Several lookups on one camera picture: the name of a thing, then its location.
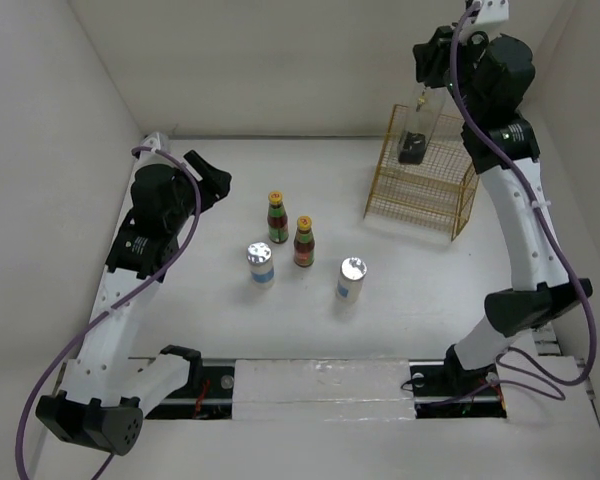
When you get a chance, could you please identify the silver lid shaker jar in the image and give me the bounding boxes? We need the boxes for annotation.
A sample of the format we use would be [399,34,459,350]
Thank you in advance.
[336,257,367,303]
[246,242,275,289]

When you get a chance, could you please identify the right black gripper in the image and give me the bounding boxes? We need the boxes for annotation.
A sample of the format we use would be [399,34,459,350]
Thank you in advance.
[414,22,492,122]

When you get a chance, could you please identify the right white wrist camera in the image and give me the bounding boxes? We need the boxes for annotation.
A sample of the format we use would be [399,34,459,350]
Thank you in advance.
[465,0,509,27]

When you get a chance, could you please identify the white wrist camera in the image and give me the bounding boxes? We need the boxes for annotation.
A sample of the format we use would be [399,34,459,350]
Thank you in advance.
[140,131,171,153]
[465,0,509,27]

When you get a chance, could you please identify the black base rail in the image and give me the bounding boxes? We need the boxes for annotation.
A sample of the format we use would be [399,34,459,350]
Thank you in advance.
[148,358,507,422]

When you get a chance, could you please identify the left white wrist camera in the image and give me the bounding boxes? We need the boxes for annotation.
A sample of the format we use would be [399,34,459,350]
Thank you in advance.
[140,131,171,153]

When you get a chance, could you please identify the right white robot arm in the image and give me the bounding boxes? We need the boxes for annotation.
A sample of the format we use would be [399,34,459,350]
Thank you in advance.
[413,25,597,394]

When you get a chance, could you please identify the left silver lid shaker jar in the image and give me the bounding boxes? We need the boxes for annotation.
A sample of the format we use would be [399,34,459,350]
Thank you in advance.
[246,242,275,289]

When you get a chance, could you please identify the clear glass oil bottle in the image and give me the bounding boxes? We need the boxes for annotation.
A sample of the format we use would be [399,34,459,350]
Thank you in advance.
[415,87,428,114]

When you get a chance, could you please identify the dark liquid glass bottle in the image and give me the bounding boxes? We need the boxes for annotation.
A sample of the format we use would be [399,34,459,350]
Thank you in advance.
[397,83,446,165]

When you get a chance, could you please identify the back green label sauce bottle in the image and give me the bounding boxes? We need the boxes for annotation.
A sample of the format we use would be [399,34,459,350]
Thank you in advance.
[267,191,289,244]

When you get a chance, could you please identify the right silver lid shaker jar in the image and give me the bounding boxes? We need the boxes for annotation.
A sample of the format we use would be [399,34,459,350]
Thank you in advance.
[336,257,367,303]

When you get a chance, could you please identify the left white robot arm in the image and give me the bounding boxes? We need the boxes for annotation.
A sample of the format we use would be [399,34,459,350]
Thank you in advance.
[36,146,232,456]

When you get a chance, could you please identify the yellow wire rack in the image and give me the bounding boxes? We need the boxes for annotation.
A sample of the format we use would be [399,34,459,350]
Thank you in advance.
[364,104,478,243]

